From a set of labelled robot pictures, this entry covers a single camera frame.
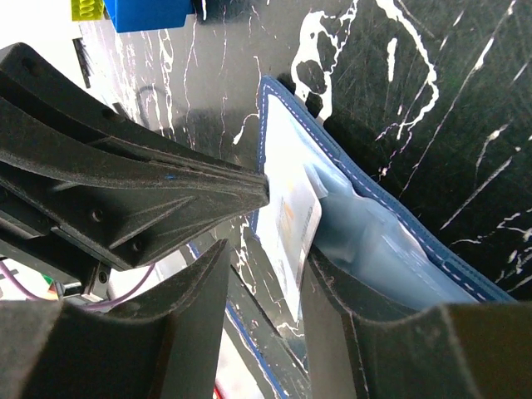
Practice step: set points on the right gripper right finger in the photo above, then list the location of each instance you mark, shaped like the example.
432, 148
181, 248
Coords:
361, 344

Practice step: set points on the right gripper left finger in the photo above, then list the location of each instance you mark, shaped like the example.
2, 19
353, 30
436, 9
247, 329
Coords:
164, 343

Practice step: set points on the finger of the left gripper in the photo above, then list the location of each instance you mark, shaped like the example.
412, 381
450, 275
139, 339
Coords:
51, 127
69, 226

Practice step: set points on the blue leather card holder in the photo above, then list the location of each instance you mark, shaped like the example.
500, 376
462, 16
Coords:
363, 229

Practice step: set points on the white VIP credit card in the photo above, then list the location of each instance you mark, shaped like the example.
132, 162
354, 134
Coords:
286, 228

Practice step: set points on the yellow green toy house block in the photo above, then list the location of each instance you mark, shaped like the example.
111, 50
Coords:
87, 10

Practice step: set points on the small blue toy brick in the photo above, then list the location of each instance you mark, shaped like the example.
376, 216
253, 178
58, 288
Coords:
146, 15

